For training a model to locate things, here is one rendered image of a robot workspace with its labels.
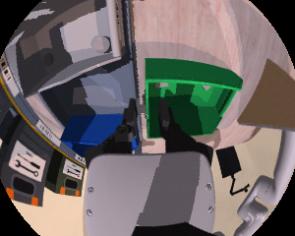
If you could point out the green bin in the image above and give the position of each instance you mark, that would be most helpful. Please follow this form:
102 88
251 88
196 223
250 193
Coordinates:
196 110

